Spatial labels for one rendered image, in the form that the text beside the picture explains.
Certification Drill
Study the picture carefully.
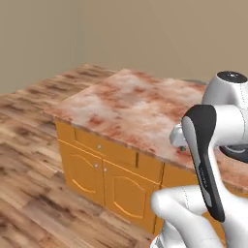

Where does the orange island cabinet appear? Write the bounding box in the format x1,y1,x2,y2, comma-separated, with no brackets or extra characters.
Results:
54,118,248,241

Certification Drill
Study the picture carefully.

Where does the narrow orange drawer front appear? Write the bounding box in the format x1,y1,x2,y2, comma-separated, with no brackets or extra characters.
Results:
138,152,165,184

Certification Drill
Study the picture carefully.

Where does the wide orange drawer front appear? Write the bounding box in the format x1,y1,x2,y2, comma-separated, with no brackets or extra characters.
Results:
74,127,139,168

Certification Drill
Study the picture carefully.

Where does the orange arched cupboard door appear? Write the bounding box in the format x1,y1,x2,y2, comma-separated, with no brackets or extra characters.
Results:
103,160,161,233
58,139,107,206

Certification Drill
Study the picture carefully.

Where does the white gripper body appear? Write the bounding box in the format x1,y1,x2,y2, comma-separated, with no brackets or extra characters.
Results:
170,123,189,149

